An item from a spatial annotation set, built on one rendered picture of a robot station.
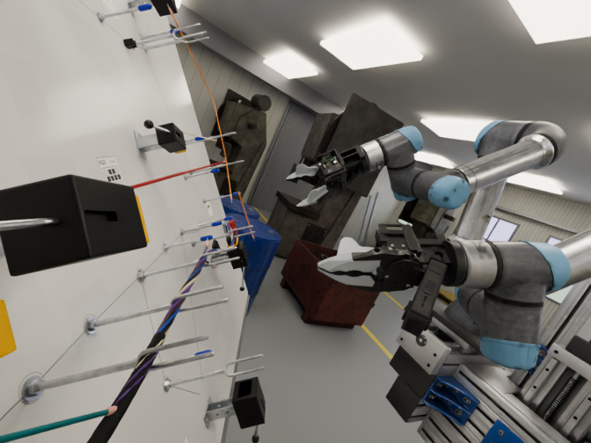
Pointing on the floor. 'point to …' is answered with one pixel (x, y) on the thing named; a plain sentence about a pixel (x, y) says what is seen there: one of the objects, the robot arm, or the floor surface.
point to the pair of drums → (259, 264)
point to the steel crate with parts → (324, 289)
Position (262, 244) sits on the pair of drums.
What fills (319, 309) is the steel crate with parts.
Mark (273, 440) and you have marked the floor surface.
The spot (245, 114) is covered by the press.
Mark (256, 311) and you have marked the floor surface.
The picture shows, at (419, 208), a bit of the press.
